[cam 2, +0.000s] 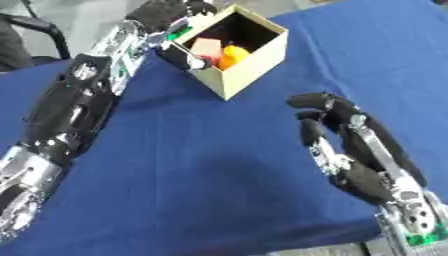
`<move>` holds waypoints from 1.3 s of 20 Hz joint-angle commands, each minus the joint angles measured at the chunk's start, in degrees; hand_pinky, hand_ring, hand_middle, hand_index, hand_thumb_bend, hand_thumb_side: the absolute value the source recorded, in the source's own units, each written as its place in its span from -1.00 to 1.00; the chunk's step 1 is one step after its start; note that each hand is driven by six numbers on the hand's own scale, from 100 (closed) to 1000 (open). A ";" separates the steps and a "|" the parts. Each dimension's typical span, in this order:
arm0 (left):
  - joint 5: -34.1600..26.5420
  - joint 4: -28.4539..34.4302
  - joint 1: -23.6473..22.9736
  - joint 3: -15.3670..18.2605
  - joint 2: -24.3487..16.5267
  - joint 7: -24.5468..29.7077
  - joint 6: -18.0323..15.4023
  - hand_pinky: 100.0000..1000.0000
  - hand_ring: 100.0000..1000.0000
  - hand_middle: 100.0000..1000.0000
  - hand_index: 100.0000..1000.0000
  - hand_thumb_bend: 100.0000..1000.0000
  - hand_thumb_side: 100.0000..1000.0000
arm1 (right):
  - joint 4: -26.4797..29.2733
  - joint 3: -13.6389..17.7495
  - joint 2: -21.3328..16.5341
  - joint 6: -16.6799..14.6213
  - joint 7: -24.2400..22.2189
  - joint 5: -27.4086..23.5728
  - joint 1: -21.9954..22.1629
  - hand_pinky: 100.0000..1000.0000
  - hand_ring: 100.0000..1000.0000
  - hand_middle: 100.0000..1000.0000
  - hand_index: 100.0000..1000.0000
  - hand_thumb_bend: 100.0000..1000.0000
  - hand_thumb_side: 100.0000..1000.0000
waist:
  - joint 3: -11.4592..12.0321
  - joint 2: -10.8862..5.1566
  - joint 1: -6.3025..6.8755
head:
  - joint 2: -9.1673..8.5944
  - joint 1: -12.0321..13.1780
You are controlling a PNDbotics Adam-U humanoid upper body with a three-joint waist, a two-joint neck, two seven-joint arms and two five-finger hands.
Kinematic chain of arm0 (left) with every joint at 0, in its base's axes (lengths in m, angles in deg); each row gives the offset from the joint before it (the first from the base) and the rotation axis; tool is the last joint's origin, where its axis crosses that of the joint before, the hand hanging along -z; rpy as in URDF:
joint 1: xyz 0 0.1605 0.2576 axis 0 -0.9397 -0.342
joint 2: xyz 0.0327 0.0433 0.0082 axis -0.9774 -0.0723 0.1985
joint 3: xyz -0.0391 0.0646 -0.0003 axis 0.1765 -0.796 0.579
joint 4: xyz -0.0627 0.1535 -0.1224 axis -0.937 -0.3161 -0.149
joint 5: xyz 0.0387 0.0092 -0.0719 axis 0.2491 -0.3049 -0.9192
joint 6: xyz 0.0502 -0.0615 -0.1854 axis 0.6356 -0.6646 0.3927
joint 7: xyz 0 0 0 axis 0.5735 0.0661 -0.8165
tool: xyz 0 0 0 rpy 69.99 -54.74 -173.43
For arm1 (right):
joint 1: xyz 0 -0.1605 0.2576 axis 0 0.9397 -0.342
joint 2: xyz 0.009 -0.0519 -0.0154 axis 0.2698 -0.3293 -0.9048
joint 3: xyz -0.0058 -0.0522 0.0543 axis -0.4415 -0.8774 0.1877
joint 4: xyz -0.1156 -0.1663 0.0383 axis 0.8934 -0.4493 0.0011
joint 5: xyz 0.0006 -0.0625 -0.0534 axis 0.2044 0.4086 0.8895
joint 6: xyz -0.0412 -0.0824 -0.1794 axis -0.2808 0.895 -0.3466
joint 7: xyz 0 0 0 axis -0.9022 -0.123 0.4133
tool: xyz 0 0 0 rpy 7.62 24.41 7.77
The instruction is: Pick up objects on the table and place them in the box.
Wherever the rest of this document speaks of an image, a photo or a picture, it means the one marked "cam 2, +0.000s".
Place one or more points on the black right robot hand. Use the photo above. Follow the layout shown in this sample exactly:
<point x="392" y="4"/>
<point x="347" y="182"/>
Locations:
<point x="361" y="146"/>

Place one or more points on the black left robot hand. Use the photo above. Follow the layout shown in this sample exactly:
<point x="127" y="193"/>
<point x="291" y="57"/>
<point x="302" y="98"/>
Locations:
<point x="158" y="13"/>

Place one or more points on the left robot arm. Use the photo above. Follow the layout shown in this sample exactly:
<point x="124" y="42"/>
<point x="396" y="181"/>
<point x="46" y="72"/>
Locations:
<point x="70" y="110"/>

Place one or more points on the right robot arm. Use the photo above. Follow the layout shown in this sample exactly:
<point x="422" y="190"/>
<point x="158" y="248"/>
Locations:
<point x="417" y="221"/>

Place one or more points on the tan cardboard box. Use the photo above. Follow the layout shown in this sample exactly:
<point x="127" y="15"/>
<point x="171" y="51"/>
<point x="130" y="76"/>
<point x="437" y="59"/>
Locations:
<point x="245" y="68"/>

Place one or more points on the pink block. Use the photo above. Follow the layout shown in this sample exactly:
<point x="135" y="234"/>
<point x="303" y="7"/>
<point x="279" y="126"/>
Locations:
<point x="206" y="47"/>

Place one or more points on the orange toy fruit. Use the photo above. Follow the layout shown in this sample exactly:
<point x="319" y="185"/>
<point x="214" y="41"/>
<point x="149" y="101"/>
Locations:
<point x="232" y="57"/>

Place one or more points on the black chair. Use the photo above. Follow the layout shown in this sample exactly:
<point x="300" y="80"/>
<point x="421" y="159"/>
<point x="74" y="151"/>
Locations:
<point x="29" y="36"/>

